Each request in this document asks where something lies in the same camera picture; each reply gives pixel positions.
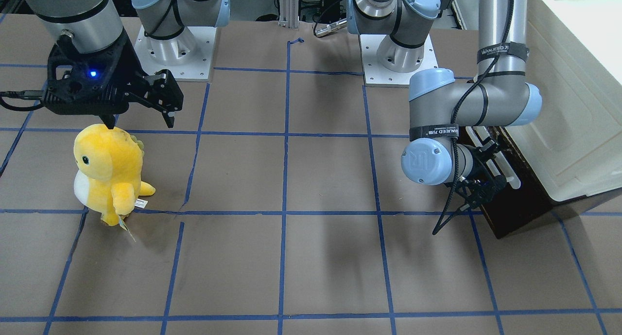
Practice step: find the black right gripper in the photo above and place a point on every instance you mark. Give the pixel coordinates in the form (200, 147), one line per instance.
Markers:
(132, 71)

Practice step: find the cream white cabinet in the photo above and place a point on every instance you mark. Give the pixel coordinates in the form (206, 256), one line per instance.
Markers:
(574, 145)

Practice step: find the white plastic drawer handle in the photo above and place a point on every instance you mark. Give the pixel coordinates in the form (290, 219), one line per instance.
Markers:
(498, 164)

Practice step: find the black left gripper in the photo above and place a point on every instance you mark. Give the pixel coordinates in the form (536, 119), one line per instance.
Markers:
(487, 191)

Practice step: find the yellow plush dinosaur toy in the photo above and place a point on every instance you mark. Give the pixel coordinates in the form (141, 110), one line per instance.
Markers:
(109, 172)

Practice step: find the dark brown wooden drawer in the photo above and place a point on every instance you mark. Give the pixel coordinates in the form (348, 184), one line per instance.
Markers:
(512, 211)

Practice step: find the aluminium frame post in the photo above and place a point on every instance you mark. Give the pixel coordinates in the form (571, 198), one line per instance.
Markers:
(288, 15)

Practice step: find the silver cable connector plug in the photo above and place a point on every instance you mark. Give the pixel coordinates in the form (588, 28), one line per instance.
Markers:
(330, 28)

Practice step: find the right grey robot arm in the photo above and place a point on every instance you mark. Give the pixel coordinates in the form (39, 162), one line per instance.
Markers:
(97, 24)

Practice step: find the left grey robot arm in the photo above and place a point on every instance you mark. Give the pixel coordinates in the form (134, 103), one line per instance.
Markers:
(438, 104)

